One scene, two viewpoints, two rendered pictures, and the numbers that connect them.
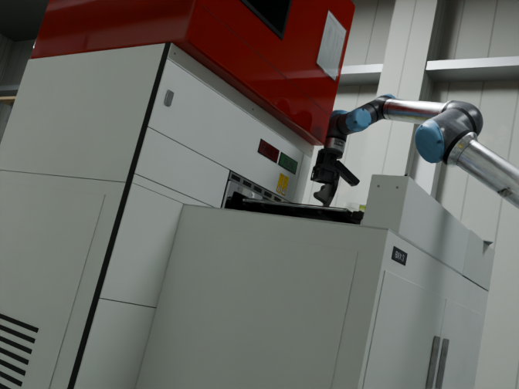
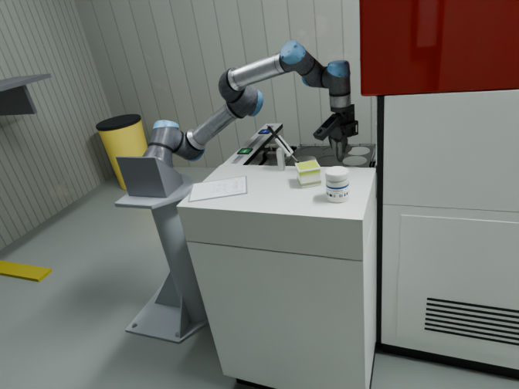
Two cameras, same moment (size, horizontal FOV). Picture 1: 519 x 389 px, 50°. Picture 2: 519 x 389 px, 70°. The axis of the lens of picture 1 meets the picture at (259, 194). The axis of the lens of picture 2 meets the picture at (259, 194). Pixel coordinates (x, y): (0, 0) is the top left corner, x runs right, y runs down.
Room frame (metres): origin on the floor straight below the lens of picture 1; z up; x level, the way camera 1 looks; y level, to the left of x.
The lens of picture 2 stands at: (3.15, -0.82, 1.55)
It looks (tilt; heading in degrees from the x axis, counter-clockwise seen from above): 27 degrees down; 168
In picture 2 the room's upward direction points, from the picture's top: 9 degrees counter-clockwise
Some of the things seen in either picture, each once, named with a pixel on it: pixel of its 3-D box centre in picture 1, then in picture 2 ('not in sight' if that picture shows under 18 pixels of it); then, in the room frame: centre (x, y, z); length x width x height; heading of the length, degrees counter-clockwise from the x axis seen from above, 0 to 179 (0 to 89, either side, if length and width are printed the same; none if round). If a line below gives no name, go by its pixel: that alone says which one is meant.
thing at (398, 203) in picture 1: (422, 229); (257, 155); (1.50, -0.46, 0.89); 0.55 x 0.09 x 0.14; 143
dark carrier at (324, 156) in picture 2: (319, 219); (329, 160); (1.77, -0.21, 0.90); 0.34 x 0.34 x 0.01; 53
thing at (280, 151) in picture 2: not in sight; (284, 153); (1.90, -0.44, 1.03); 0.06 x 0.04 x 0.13; 53
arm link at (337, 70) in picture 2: (339, 126); (338, 78); (1.93, -0.22, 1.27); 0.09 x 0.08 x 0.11; 21
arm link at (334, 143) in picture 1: (334, 147); (339, 100); (1.93, -0.22, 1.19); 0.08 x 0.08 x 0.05
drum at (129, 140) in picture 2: not in sight; (128, 153); (-0.77, -1.31, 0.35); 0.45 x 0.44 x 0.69; 144
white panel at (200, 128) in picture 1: (239, 160); (388, 117); (1.75, 0.09, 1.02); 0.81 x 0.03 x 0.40; 143
